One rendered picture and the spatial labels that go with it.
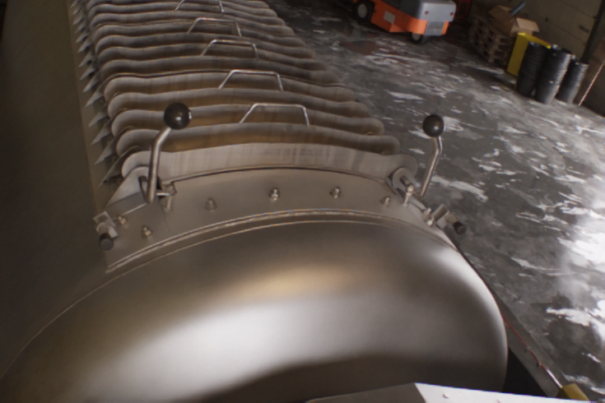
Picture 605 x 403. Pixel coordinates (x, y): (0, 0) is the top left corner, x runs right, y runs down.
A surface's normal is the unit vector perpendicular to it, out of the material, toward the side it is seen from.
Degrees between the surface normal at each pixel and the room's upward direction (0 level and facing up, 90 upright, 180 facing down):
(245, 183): 9
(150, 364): 70
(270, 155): 90
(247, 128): 90
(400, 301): 60
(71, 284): 42
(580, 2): 90
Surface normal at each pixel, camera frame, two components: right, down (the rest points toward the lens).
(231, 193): 0.01, -0.83
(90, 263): -0.38, -0.68
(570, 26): -0.91, 0.00
